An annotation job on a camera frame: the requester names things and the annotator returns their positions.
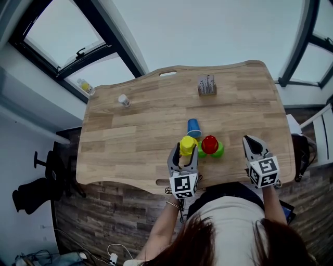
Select black office chair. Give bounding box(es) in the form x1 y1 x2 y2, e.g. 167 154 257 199
12 150 86 215

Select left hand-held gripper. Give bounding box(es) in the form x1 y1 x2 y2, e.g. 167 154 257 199
167 142 200 200

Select blue paper cup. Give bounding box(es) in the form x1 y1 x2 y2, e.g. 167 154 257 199
186 118 203 138

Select person's black trousers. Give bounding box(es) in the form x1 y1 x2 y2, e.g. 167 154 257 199
186 181 265 216

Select small white jar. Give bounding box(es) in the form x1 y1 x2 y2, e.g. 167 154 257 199
118 94 132 107

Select brown bag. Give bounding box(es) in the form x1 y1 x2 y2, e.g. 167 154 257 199
291 134 317 182

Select grey pen holder block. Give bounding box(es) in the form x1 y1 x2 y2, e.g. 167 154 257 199
197 74 215 90

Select white chair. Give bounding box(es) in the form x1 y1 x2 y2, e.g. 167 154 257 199
299 103 333 167

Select clear bottle yellow label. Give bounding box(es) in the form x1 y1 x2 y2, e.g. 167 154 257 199
76 77 96 96

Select person's left forearm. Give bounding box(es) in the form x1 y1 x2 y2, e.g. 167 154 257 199
135 198 183 262

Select green paper cup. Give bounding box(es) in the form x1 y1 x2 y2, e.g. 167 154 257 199
197 141 208 158
210 141 224 158

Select black device blue screen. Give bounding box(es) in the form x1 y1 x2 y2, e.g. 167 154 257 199
279 199 297 225

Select red paper cup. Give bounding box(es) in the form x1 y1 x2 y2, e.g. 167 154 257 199
201 135 219 154

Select black-framed window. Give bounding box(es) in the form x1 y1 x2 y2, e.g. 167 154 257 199
9 0 149 104
278 0 333 88

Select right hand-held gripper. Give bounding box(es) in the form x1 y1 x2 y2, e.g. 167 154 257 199
242 134 280 189

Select white charger cable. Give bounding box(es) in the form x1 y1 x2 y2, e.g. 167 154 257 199
107 243 135 265

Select wooden card holder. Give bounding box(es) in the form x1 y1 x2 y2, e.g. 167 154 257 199
198 84 217 97

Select person's right forearm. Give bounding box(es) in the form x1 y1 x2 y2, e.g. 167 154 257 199
261 185 288 225

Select person's white shirt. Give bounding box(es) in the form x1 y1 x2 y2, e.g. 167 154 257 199
187 196 266 266

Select white wall pipe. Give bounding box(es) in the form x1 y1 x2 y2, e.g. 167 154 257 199
0 105 71 145

